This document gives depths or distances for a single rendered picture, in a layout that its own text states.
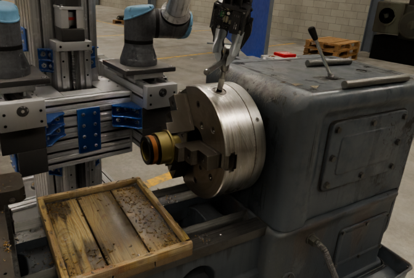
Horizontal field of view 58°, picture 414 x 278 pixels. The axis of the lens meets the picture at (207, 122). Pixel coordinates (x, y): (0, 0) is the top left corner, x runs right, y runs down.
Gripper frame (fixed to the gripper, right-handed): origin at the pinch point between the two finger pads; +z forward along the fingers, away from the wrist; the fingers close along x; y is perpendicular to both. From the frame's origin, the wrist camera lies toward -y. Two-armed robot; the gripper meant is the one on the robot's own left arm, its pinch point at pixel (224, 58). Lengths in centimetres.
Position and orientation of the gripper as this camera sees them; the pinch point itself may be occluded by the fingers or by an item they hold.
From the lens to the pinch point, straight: 90.0
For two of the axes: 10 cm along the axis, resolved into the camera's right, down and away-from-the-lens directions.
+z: -1.8, 8.4, 5.2
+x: 9.5, 2.8, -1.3
